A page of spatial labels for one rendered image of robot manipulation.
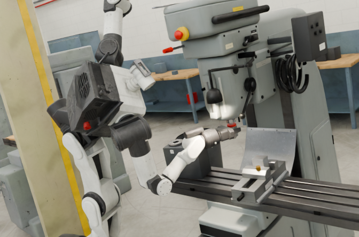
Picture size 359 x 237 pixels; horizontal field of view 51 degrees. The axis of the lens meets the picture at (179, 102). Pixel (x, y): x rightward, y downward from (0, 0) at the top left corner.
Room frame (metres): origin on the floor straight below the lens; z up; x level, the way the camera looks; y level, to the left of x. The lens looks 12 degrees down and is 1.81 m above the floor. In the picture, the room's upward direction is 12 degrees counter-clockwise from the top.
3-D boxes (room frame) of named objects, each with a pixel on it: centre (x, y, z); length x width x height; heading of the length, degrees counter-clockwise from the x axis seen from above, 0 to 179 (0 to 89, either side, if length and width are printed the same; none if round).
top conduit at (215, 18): (1.74, -0.36, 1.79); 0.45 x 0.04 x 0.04; 136
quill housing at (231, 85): (1.82, -0.24, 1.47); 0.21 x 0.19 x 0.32; 46
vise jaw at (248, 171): (1.68, -0.29, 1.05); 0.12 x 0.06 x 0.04; 49
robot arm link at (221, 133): (1.77, -0.15, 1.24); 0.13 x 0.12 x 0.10; 26
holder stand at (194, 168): (2.04, 0.02, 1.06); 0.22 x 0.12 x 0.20; 58
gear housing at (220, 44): (1.84, -0.26, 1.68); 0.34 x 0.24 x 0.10; 136
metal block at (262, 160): (1.72, -0.33, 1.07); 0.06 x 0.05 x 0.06; 49
